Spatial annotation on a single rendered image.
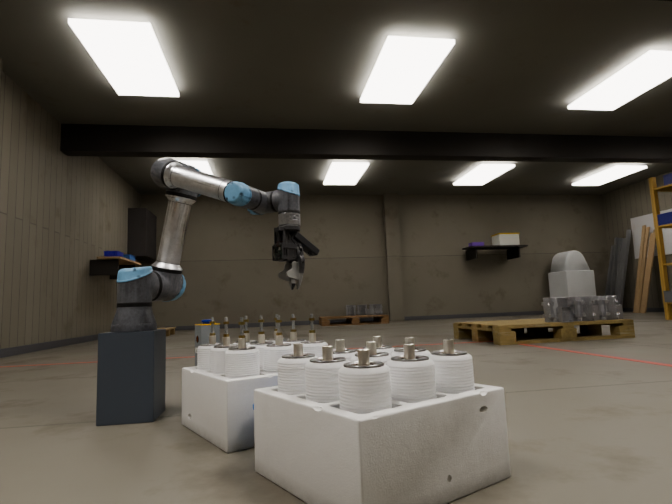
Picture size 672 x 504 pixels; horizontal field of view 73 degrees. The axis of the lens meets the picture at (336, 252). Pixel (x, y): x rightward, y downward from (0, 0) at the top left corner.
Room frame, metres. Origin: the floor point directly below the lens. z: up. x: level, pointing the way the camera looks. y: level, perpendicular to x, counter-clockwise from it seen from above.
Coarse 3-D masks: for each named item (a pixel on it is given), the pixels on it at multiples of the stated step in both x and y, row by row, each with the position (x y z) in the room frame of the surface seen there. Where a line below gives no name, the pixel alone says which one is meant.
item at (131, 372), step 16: (112, 336) 1.54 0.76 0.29; (128, 336) 1.55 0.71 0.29; (144, 336) 1.55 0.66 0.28; (160, 336) 1.65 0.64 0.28; (112, 352) 1.54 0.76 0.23; (128, 352) 1.55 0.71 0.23; (144, 352) 1.56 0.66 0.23; (160, 352) 1.65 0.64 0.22; (112, 368) 1.54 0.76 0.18; (128, 368) 1.55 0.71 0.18; (144, 368) 1.56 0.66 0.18; (160, 368) 1.65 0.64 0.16; (112, 384) 1.54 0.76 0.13; (128, 384) 1.55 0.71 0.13; (144, 384) 1.56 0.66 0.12; (160, 384) 1.66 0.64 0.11; (112, 400) 1.54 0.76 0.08; (128, 400) 1.55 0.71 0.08; (144, 400) 1.56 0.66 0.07; (160, 400) 1.66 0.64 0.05; (96, 416) 1.53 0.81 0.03; (112, 416) 1.54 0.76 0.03; (128, 416) 1.55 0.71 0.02; (144, 416) 1.56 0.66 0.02
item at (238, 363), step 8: (232, 352) 1.26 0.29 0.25; (240, 352) 1.26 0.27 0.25; (248, 352) 1.27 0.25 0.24; (256, 352) 1.29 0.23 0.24; (232, 360) 1.26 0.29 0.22; (240, 360) 1.26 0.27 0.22; (248, 360) 1.27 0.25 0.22; (256, 360) 1.29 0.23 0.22; (232, 368) 1.26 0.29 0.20; (240, 368) 1.26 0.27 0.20; (248, 368) 1.26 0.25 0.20; (256, 368) 1.29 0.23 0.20; (232, 376) 1.26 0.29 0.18; (240, 376) 1.26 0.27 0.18; (248, 376) 1.27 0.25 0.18
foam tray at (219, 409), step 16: (192, 368) 1.48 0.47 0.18; (192, 384) 1.42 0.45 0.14; (208, 384) 1.31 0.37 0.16; (224, 384) 1.21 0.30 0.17; (240, 384) 1.22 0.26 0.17; (256, 384) 1.25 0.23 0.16; (272, 384) 1.27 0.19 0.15; (192, 400) 1.42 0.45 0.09; (208, 400) 1.31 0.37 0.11; (224, 400) 1.21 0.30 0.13; (240, 400) 1.22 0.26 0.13; (192, 416) 1.42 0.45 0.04; (208, 416) 1.31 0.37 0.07; (224, 416) 1.21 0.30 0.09; (240, 416) 1.22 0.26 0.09; (208, 432) 1.31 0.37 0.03; (224, 432) 1.21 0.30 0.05; (240, 432) 1.22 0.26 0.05; (224, 448) 1.21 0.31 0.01; (240, 448) 1.22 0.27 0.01
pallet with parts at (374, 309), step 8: (376, 304) 8.75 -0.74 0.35; (352, 312) 8.99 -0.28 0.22; (360, 312) 8.98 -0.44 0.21; (368, 312) 9.05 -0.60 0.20; (376, 312) 8.74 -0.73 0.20; (320, 320) 8.68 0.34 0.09; (328, 320) 8.33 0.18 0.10; (352, 320) 8.37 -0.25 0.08; (376, 320) 9.15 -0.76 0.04; (384, 320) 8.43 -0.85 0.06
